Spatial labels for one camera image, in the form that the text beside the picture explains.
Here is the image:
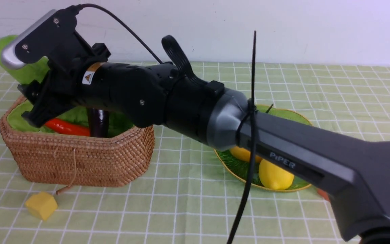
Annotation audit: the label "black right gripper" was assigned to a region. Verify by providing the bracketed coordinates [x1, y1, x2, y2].
[19, 43, 110, 128]

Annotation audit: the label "orange toy carrot green leaves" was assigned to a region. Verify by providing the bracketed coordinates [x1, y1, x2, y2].
[45, 118, 91, 137]

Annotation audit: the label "green toy bitter gourd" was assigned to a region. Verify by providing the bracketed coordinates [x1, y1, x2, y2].
[0, 35, 49, 84]

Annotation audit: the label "purple toy eggplant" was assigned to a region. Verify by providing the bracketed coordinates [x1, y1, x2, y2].
[87, 108, 110, 138]

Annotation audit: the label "yellow toy banana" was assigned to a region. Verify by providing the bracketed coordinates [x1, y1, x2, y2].
[229, 146, 251, 163]

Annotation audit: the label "yellow toy lemon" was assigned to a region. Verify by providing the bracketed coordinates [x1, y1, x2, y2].
[258, 159, 295, 190]

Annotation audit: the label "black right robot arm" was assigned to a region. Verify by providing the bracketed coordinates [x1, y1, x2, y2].
[13, 36, 390, 244]

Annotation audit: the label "woven wicker basket green lining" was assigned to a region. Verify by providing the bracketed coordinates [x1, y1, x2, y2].
[0, 96, 155, 188]

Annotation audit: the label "yellow foam cube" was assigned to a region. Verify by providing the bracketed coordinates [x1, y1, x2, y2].
[25, 191, 58, 221]

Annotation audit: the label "green checkered tablecloth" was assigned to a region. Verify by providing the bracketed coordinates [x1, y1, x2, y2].
[0, 63, 390, 244]

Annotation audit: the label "green glass leaf plate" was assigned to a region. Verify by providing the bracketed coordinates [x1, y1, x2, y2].
[215, 107, 313, 192]

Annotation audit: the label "red foam cube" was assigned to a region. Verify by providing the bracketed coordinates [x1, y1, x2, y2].
[316, 188, 330, 202]

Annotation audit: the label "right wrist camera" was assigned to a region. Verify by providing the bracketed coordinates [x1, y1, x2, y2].
[0, 6, 93, 71]

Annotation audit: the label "black right arm cable tie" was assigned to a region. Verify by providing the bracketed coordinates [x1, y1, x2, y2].
[226, 30, 259, 244]

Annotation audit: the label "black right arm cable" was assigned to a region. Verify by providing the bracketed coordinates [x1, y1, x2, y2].
[67, 3, 250, 244]

